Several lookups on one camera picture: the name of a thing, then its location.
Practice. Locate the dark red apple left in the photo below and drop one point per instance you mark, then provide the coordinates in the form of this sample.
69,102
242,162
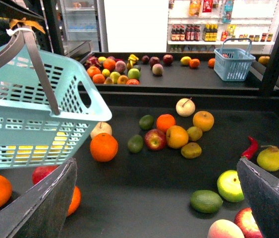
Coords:
153,61

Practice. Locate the white sauce shelf unit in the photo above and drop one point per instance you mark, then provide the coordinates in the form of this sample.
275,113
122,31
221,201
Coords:
203,25

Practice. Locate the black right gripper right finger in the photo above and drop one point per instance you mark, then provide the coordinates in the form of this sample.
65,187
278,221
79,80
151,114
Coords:
261,191

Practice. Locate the pale pear with stem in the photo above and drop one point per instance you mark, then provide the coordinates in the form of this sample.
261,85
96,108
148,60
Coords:
185,107

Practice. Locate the green apple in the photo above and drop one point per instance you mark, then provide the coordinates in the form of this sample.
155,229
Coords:
229,186

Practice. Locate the red chili pepper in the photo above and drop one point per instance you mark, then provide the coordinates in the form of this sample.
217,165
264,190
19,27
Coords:
251,150

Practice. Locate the light blue shopping basket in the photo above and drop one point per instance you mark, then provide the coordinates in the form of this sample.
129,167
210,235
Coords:
41,94

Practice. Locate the large orange front left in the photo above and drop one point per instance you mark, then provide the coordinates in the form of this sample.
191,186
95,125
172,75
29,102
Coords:
109,64

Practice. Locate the small blue basket on shelf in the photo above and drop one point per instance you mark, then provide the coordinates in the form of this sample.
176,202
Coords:
233,64

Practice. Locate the yellow-green pear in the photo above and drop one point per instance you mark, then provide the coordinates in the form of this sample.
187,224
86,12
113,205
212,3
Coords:
268,159

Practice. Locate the yellow lemon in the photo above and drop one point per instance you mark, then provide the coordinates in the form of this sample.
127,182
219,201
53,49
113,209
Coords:
37,153
185,60

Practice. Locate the black metal shelf rack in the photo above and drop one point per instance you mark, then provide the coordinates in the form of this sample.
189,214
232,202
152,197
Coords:
147,195

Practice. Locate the orange near small basket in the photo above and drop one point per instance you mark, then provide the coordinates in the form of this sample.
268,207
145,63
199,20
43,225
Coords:
211,63

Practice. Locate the orange beside far lemon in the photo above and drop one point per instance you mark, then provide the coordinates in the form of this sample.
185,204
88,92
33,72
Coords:
194,63

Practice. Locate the orange fruit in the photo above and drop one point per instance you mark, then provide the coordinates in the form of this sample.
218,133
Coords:
103,147

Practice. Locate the yellow-orange apple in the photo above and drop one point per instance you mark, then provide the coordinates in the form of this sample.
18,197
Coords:
203,120

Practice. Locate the dark red apple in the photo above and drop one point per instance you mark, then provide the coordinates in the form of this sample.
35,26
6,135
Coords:
168,59
153,61

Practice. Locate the green lime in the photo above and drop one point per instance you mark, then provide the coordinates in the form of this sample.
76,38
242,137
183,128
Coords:
206,201

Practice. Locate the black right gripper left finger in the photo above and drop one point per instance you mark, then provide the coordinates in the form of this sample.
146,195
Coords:
42,210

